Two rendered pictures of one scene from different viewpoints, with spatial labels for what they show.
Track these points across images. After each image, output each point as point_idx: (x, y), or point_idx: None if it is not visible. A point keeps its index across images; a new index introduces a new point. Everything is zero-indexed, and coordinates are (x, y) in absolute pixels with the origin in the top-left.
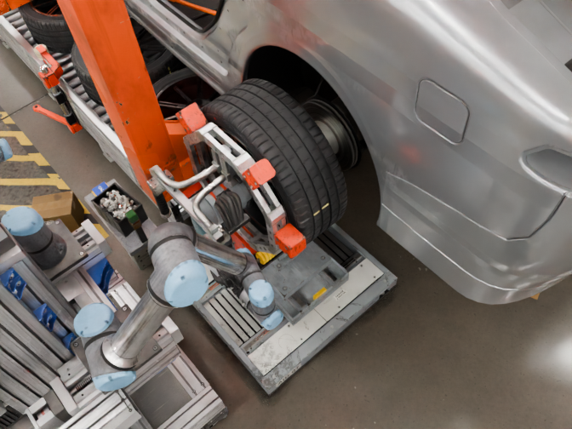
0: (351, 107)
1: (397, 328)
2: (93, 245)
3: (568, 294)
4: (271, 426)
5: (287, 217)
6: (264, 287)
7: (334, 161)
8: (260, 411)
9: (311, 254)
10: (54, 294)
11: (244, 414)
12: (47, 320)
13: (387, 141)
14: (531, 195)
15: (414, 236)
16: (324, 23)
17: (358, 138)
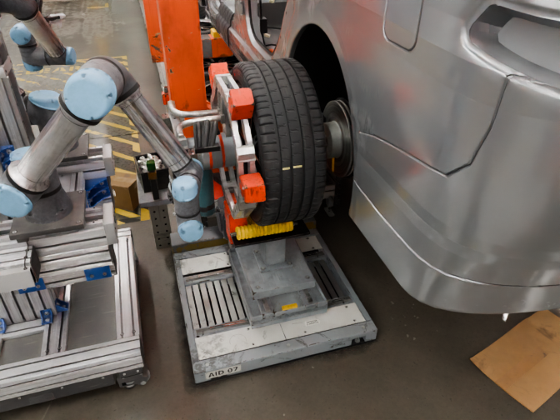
0: (342, 61)
1: (357, 377)
2: (99, 158)
3: None
4: (180, 412)
5: (260, 169)
6: (188, 180)
7: (320, 125)
8: (179, 396)
9: (298, 271)
10: (26, 143)
11: (163, 391)
12: (7, 160)
13: (362, 87)
14: (472, 87)
15: (373, 213)
16: None
17: None
